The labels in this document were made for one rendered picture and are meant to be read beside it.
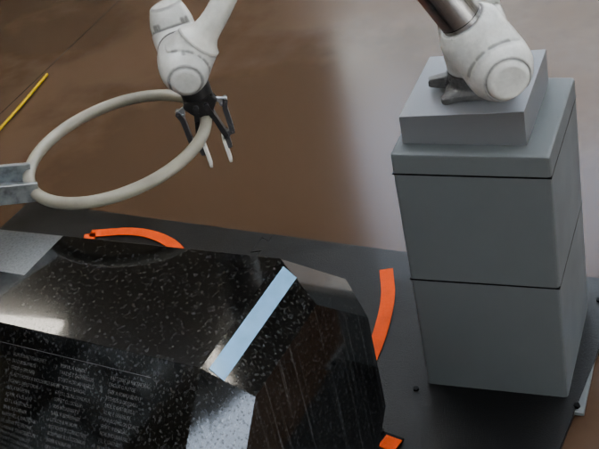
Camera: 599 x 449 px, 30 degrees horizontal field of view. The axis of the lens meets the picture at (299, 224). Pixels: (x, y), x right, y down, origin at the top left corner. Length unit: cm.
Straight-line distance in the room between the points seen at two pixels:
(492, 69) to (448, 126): 32
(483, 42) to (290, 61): 280
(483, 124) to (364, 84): 219
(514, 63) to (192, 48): 71
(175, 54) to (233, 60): 294
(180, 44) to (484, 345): 124
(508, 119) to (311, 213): 151
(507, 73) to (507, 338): 87
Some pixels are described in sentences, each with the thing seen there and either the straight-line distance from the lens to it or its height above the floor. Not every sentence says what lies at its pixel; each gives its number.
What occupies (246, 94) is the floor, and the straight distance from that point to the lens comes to 504.
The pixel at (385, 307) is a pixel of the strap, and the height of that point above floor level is 2.
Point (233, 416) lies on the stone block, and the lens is 220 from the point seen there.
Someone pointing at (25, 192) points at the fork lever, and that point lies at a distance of 274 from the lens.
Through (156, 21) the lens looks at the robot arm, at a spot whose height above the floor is 128.
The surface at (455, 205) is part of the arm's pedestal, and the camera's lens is 286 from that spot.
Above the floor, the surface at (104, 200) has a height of 96.
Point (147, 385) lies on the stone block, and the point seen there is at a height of 83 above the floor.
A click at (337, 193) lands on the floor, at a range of 419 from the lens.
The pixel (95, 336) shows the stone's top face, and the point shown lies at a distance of 235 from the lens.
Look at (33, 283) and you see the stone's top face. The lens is 257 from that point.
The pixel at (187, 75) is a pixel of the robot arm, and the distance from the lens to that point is 244.
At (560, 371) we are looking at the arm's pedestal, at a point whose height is 11.
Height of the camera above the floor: 225
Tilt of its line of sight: 34 degrees down
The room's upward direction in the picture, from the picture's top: 13 degrees counter-clockwise
